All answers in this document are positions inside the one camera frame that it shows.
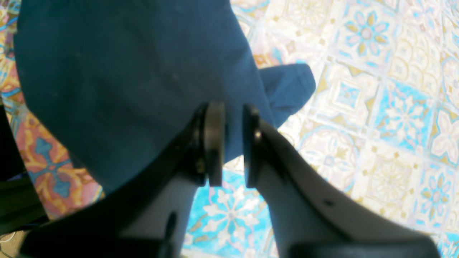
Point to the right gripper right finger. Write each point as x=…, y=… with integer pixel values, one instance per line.
x=310, y=217

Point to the dark blue t-shirt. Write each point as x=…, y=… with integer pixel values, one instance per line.
x=114, y=81

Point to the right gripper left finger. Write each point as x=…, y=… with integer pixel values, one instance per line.
x=148, y=216

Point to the patterned tablecloth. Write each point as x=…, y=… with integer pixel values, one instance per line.
x=382, y=124

